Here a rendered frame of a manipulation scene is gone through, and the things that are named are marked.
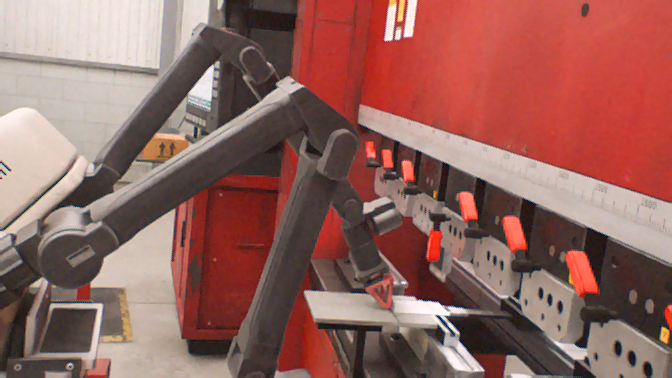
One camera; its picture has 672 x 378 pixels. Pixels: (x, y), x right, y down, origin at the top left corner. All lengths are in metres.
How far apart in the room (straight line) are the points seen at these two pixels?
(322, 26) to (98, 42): 6.07
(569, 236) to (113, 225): 0.60
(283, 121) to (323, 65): 1.41
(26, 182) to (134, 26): 7.20
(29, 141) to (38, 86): 7.25
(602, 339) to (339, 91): 1.60
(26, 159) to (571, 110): 0.77
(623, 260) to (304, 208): 0.42
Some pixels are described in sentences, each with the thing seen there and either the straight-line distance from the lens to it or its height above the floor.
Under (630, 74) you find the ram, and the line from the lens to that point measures 0.97.
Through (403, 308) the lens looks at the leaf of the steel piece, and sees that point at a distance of 1.66.
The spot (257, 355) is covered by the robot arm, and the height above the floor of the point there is 1.08.
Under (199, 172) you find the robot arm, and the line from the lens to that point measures 0.99.
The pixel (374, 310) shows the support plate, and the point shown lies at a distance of 1.62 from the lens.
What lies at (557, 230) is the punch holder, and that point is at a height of 1.32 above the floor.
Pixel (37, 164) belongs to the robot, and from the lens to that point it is 1.13.
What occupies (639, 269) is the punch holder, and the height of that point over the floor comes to 1.32.
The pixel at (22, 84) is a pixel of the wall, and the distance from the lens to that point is 8.41.
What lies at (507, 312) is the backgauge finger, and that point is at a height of 1.00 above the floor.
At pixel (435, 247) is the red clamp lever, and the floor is 1.18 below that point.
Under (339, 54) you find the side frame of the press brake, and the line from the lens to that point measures 2.40.
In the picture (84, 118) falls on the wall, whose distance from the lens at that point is 8.37.
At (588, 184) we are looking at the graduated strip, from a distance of 1.01.
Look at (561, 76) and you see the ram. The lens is 1.12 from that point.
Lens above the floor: 1.51
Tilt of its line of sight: 9 degrees down
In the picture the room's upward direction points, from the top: 6 degrees clockwise
